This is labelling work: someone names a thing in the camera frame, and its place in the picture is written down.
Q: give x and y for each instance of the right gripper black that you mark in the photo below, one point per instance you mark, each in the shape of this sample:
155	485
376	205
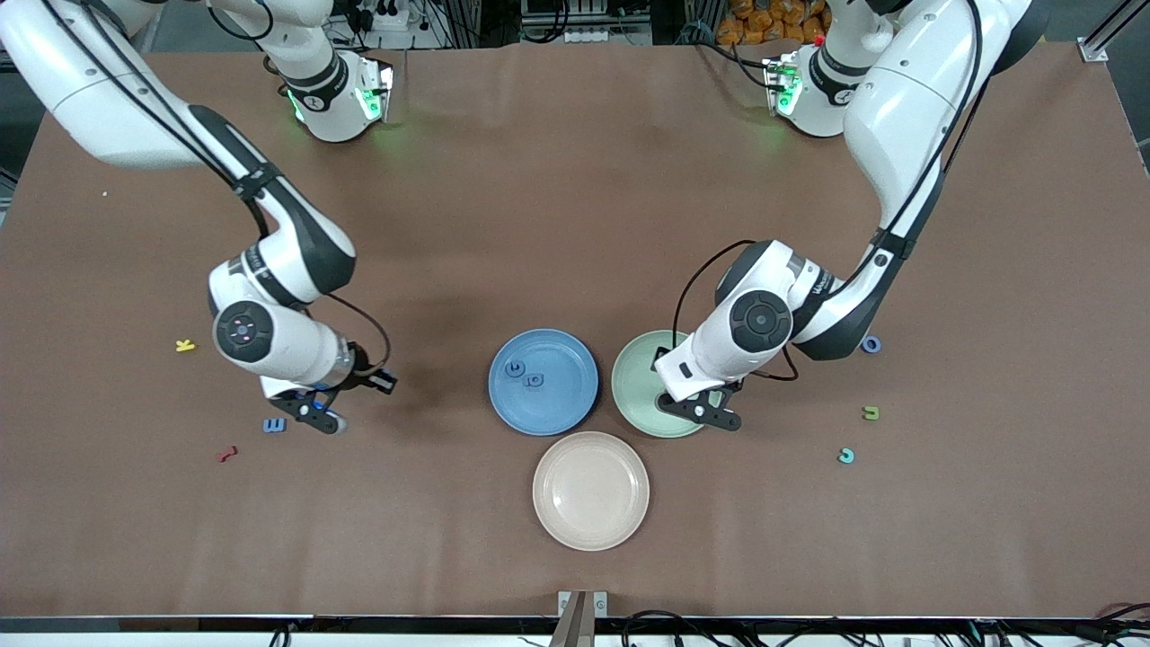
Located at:
362	374

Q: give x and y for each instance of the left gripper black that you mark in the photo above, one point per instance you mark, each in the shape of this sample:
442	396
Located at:
658	353

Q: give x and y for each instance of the blue foam letter E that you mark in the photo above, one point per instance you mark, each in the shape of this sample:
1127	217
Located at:
272	426

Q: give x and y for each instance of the blue foam letter G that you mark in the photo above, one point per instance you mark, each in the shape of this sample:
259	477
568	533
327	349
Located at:
510	369

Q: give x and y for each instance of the blue foam letter P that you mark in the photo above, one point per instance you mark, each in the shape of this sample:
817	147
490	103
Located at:
528	381

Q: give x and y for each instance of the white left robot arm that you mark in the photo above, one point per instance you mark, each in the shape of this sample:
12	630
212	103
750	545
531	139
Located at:
907	108

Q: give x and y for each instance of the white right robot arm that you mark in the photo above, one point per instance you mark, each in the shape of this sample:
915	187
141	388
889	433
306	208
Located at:
287	252

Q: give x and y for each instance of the green round plate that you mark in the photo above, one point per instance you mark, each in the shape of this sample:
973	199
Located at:
633	395

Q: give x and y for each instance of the blue round plate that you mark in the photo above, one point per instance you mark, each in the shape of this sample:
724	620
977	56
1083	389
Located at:
566	404

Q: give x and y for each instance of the brown table cover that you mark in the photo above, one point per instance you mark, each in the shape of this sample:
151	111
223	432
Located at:
575	225

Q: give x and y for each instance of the beige round plate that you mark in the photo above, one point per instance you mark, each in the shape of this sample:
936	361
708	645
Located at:
590	491

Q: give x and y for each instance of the red foam squiggle letter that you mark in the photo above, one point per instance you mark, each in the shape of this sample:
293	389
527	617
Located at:
227	454

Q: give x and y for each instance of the blue foam letter O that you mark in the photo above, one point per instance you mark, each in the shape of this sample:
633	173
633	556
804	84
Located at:
877	347

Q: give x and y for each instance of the orange packaged items pile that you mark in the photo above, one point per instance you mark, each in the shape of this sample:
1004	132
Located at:
773	18

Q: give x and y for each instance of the white power strip black plugs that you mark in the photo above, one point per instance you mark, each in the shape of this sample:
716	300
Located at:
386	22

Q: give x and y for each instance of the black table edge rail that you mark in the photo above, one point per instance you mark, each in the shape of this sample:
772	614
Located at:
404	624

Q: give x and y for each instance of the metal bracket with post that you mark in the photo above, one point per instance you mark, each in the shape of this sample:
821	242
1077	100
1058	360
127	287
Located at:
582	620

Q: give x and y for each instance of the aluminium frame post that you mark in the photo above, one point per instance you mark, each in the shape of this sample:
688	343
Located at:
1094	49

